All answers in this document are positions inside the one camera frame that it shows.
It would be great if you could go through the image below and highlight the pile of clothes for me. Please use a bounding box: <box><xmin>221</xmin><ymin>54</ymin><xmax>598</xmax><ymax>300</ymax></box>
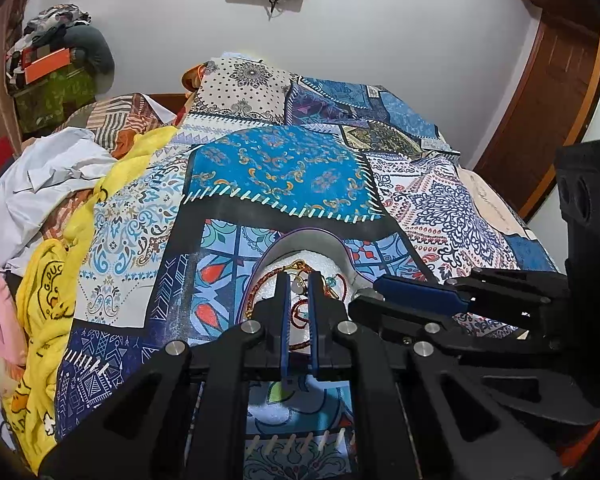
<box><xmin>5</xmin><ymin>5</ymin><xmax>94</xmax><ymax>77</ymax></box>

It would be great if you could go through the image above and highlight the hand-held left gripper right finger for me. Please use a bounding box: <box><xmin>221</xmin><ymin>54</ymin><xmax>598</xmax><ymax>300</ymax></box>
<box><xmin>307</xmin><ymin>272</ymin><xmax>565</xmax><ymax>480</ymax></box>

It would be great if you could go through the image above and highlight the brown beaded necklace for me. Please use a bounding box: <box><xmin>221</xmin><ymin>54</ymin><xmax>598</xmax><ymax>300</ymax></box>
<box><xmin>245</xmin><ymin>264</ymin><xmax>354</xmax><ymax>356</ymax></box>

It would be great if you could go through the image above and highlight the white crumpled cloth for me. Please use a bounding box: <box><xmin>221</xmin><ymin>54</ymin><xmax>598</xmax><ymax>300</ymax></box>
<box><xmin>0</xmin><ymin>127</ymin><xmax>119</xmax><ymax>277</ymax></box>

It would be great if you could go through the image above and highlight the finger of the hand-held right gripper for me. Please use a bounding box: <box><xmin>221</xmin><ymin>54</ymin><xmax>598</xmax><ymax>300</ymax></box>
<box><xmin>372</xmin><ymin>266</ymin><xmax>572</xmax><ymax>333</ymax></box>
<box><xmin>349</xmin><ymin>292</ymin><xmax>533</xmax><ymax>358</ymax></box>

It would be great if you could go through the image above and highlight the gold chain necklace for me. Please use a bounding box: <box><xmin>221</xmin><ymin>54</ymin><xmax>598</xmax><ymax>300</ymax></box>
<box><xmin>284</xmin><ymin>259</ymin><xmax>314</xmax><ymax>292</ymax></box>

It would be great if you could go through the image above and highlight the orange box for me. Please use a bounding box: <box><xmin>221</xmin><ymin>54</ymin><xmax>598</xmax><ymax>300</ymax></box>
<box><xmin>22</xmin><ymin>47</ymin><xmax>74</xmax><ymax>84</ymax></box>

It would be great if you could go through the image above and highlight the brown striped curtain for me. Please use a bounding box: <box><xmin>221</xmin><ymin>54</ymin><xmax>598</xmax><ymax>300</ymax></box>
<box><xmin>0</xmin><ymin>0</ymin><xmax>47</xmax><ymax>153</ymax></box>

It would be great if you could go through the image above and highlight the heart-shaped purple tin box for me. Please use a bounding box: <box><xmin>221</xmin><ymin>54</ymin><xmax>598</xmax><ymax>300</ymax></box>
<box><xmin>239</xmin><ymin>227</ymin><xmax>379</xmax><ymax>423</ymax></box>

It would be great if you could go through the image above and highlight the brown wooden door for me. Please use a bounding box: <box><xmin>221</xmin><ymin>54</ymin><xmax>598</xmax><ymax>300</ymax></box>
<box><xmin>472</xmin><ymin>0</ymin><xmax>600</xmax><ymax>222</ymax></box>

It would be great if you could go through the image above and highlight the teal bead bracelet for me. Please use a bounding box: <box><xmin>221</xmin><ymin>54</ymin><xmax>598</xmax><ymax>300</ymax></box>
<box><xmin>322</xmin><ymin>274</ymin><xmax>352</xmax><ymax>298</ymax></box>

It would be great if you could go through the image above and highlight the yellow printed cloth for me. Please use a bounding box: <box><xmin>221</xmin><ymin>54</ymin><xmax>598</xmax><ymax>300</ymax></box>
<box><xmin>10</xmin><ymin>125</ymin><xmax>182</xmax><ymax>467</ymax></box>

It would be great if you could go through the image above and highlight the blue patchwork blanket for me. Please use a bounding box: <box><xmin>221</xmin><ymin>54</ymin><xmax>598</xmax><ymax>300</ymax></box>
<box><xmin>55</xmin><ymin>55</ymin><xmax>562</xmax><ymax>480</ymax></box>

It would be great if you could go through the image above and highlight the dark grey garment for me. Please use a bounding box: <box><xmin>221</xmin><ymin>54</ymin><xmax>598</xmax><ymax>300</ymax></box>
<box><xmin>62</xmin><ymin>25</ymin><xmax>116</xmax><ymax>79</ymax></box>

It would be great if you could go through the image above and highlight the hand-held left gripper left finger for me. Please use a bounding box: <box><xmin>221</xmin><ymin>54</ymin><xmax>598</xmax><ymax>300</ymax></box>
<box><xmin>37</xmin><ymin>272</ymin><xmax>294</xmax><ymax>480</ymax></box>

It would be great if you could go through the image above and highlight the orange cloth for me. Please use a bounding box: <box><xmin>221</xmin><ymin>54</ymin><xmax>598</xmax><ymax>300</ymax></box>
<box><xmin>181</xmin><ymin>62</ymin><xmax>212</xmax><ymax>94</ymax></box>

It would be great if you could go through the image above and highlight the green patterned cloth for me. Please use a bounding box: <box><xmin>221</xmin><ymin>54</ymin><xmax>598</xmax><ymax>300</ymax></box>
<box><xmin>12</xmin><ymin>67</ymin><xmax>99</xmax><ymax>134</ymax></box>

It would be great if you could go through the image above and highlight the orange striped blanket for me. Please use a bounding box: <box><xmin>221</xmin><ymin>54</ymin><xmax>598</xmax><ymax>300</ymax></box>
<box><xmin>40</xmin><ymin>92</ymin><xmax>191</xmax><ymax>241</ymax></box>

